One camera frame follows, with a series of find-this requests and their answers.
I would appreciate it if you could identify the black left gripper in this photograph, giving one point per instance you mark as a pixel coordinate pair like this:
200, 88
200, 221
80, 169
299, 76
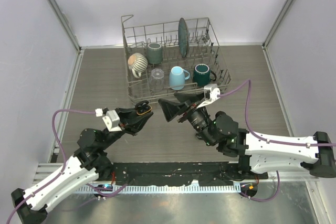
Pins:
130, 122

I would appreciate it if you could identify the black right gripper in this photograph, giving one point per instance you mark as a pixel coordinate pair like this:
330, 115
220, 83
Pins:
172, 109

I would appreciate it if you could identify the small black earbud case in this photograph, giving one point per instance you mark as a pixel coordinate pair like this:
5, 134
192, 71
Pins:
143, 108

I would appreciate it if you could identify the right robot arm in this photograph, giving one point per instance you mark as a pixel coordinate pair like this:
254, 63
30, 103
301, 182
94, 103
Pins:
258, 153

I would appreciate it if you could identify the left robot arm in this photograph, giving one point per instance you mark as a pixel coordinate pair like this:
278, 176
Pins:
88, 163

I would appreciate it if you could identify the light blue mug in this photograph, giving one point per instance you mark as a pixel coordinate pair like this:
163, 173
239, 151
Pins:
178, 77

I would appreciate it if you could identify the clear glass tumbler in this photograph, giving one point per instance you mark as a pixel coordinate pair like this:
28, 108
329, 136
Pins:
156, 80

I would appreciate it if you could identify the dark green mug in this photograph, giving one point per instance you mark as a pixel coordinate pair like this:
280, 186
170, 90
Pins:
203, 75

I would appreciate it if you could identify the striped ceramic mug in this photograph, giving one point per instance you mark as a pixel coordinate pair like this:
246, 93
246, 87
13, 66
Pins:
137, 64

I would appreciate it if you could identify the grey ceramic cup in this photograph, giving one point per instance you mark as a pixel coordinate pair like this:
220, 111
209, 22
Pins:
154, 53

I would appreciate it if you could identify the dark teal plate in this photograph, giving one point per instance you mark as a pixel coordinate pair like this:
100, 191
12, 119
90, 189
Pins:
183, 37

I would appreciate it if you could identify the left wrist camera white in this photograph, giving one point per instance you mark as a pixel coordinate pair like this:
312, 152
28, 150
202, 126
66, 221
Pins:
110, 119

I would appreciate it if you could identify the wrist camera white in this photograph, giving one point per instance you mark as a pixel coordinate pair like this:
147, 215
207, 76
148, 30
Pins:
211, 94
110, 119

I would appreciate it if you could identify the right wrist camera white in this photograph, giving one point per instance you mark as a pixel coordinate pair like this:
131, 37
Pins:
211, 94

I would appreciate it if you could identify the metal wire dish rack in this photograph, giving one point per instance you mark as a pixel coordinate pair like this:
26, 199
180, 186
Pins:
203, 48

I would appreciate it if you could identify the white slotted cable duct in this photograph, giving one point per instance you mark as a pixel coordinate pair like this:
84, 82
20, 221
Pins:
194, 187

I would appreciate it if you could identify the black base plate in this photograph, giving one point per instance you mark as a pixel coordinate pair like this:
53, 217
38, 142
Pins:
173, 174

